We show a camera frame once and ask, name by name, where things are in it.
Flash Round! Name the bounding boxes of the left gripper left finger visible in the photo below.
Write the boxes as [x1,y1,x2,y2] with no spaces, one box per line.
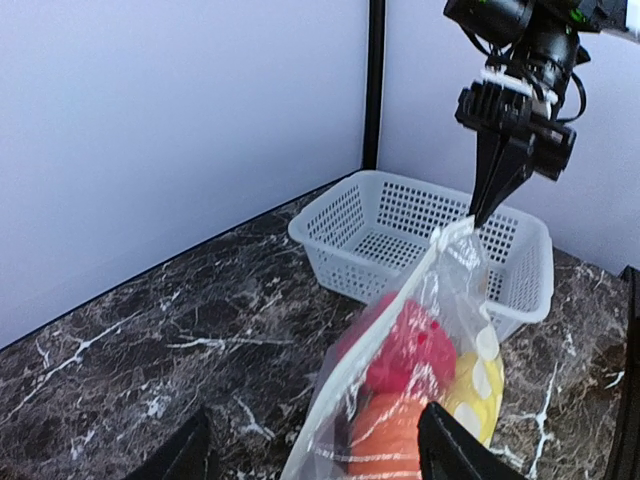
[125,407,220,480]

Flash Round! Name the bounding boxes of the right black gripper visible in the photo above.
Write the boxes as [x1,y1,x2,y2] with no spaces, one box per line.
[455,82,576,225]

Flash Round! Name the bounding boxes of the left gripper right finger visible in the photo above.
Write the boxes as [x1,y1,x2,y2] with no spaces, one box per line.
[418,402,525,480]

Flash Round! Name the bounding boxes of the orange pumpkin toy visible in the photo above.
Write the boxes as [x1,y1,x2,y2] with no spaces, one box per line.
[348,393,428,479]

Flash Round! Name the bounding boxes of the yellow corn toy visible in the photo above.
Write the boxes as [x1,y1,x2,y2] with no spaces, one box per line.
[444,352,505,448]

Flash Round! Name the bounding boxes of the red bell pepper toy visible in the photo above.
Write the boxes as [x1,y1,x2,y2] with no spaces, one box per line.
[358,299,457,400]

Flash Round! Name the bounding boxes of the clear polka dot zip bag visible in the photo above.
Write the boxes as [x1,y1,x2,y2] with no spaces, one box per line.
[282,217,504,479]

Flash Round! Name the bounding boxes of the white plastic perforated basket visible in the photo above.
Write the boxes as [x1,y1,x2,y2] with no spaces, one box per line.
[288,170,554,340]

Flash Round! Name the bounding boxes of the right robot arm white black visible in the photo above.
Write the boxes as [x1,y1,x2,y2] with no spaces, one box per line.
[443,0,639,227]

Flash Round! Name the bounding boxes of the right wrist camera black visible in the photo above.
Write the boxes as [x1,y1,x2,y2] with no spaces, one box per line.
[480,47,591,124]

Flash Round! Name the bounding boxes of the black front rail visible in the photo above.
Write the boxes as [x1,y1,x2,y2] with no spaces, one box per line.
[605,266,640,480]

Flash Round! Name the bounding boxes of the right black frame post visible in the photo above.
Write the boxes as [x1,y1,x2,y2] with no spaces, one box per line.
[361,0,386,170]

